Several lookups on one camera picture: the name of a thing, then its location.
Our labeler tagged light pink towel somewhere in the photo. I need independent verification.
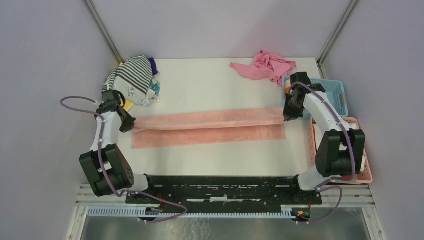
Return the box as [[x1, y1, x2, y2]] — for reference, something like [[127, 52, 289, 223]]
[[131, 107, 286, 149]]

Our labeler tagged orange cartoon towel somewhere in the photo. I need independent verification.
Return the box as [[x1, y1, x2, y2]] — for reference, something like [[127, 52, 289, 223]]
[[284, 79, 292, 95]]

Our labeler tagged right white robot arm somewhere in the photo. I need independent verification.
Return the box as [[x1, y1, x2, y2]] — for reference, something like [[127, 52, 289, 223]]
[[283, 72, 366, 204]]

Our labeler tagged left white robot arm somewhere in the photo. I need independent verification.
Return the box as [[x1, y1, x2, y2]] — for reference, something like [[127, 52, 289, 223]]
[[79, 90, 158, 204]]

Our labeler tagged yellow cloth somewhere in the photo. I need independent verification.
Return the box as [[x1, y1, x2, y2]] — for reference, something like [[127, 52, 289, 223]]
[[121, 100, 135, 112]]

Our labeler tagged striped cloth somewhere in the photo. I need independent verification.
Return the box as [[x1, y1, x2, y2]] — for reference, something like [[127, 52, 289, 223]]
[[102, 55, 155, 106]]

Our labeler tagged blue plastic basket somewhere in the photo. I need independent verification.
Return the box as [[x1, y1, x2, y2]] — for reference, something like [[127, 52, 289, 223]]
[[282, 76, 349, 120]]

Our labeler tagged pink crumpled towel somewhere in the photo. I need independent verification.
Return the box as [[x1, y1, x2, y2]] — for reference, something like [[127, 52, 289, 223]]
[[229, 50, 297, 87]]

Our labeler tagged teal patterned cloth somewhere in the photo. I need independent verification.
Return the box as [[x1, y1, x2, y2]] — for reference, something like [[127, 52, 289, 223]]
[[144, 78, 161, 106]]

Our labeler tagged purple cloth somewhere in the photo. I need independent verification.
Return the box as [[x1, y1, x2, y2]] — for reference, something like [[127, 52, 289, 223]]
[[148, 57, 159, 76]]

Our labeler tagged white cloth in basket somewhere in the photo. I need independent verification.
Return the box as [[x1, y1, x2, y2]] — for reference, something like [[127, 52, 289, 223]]
[[346, 119, 366, 174]]

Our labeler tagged white slotted cable duct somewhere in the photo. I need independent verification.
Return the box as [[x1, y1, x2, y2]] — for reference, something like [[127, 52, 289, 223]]
[[86, 206, 300, 220]]

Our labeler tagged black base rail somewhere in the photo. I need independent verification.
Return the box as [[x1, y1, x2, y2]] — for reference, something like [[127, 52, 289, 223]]
[[146, 175, 323, 214]]

